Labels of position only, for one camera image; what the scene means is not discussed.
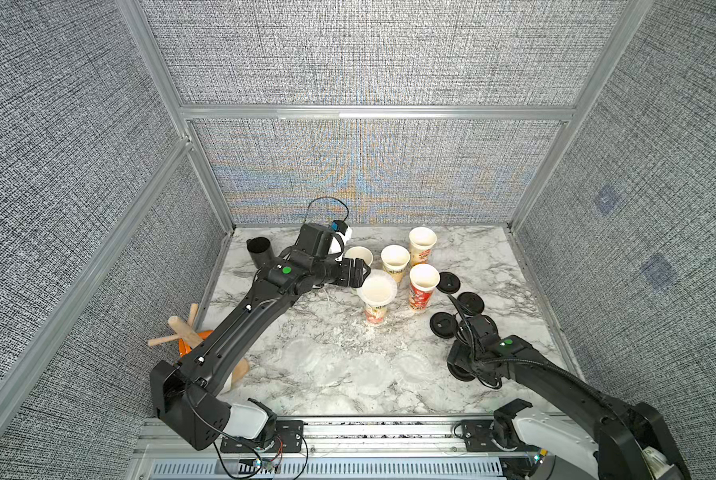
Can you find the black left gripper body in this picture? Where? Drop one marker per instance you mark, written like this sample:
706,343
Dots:
346,273

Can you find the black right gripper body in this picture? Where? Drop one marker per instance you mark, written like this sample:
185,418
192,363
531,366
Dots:
463,366

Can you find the black plastic cup lid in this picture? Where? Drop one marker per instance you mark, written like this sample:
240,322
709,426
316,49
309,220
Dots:
459,372
444,325
449,283
472,304

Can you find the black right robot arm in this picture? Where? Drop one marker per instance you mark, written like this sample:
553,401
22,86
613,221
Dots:
603,436

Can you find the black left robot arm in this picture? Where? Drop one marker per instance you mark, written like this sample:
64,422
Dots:
185,392

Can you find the red milk tea paper cup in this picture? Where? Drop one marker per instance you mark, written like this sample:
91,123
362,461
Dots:
424,279

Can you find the back left paper cup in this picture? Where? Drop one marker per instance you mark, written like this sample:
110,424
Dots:
360,252

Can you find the middle yellow paper cup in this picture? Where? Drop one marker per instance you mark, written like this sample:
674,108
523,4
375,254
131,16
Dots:
395,259

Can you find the back right paper cup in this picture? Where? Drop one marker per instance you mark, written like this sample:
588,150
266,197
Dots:
422,240

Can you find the black cylindrical cup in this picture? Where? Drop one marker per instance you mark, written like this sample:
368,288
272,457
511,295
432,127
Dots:
260,250

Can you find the wooden mug tree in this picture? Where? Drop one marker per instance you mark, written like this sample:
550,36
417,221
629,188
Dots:
189,338

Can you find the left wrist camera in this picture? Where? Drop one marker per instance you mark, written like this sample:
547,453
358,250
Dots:
322,241

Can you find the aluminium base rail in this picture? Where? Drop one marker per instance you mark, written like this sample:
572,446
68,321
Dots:
350,447

